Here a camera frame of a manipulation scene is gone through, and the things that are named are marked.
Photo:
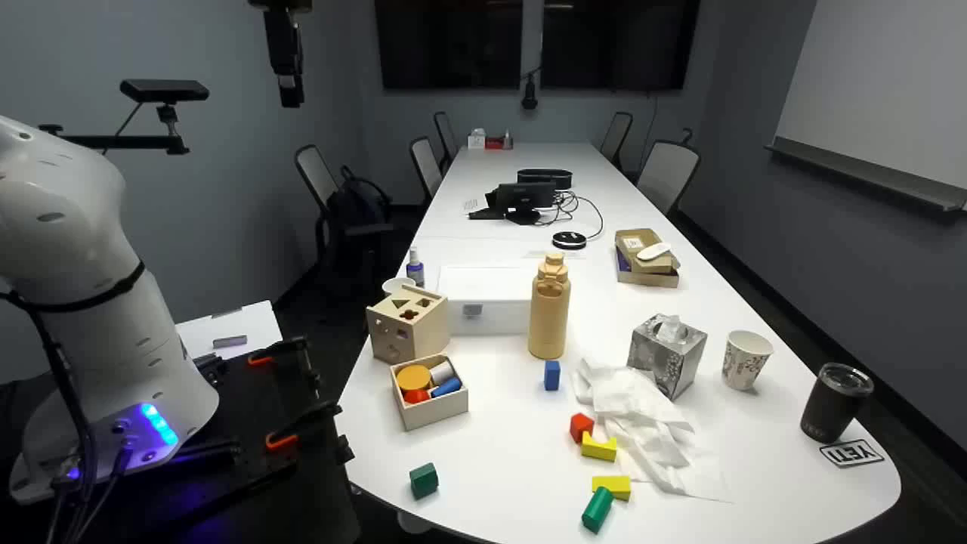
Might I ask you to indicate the white paper cup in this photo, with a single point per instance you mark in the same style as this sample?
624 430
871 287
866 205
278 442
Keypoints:
745 359

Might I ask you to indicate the green block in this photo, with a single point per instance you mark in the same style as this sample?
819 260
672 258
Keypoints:
597 510
423 482

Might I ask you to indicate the blue block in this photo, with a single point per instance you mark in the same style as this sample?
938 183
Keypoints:
551 375

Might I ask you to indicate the black chair with backpack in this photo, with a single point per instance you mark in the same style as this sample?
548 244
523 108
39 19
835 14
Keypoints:
353 214

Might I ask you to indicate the black cart with clamps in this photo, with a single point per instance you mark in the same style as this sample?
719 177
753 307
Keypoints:
267 469

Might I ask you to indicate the dark wall screen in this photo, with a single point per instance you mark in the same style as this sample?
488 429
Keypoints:
570 44

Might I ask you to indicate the wooden tray with blocks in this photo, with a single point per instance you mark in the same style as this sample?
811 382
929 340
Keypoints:
428 392

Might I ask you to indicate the black device with cables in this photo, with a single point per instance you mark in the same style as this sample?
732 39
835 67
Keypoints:
536 197

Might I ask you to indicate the wooden shape sorter cube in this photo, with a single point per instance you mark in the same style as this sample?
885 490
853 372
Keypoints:
408 325

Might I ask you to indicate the grey chair right side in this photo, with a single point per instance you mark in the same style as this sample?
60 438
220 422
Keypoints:
665 174

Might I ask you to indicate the yellow block lower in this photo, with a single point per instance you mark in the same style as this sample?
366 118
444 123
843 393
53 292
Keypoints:
613 485

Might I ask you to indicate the small sanitizer bottle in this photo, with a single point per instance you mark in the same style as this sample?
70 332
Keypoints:
415 271

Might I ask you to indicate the whiteboard on wall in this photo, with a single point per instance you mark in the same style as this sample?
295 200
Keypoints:
879 94

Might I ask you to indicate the white flat box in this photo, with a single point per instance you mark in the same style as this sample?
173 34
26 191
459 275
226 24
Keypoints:
483 300

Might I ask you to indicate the grey patterned tissue box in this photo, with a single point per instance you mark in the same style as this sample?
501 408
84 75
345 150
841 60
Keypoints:
668 353

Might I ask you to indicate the beige water bottle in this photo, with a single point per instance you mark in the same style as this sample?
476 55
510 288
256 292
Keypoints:
548 314

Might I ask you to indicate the black round puck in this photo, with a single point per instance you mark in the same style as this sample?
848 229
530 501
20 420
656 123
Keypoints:
570 241

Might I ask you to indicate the dark metal tumbler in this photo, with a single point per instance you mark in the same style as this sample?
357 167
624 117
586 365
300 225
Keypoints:
835 399

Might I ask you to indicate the green block at left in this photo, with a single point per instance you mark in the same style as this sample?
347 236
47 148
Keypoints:
423 482

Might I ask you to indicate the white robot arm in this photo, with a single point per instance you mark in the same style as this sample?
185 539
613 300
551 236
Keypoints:
66 260

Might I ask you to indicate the crumpled white cloth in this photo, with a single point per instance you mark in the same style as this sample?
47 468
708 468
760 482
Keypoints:
656 442

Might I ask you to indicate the green block at front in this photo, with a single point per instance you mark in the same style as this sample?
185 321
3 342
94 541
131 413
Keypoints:
597 510

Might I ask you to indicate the yellow block near red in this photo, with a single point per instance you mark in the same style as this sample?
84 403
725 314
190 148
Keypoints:
597 449

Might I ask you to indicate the black white sticker label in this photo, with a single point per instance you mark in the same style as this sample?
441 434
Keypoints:
848 455

